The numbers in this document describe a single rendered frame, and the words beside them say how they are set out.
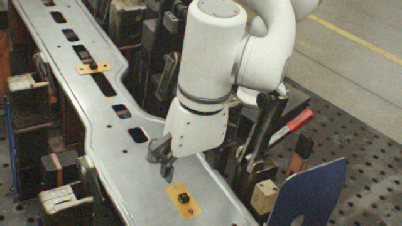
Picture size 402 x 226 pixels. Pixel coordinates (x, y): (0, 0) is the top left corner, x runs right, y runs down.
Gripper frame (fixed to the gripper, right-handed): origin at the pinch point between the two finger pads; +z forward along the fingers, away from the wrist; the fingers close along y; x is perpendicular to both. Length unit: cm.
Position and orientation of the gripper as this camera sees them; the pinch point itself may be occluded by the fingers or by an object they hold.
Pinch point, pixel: (189, 167)
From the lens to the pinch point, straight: 92.1
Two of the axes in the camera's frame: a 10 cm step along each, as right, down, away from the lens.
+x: 4.9, 5.9, -6.4
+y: -8.6, 2.1, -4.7
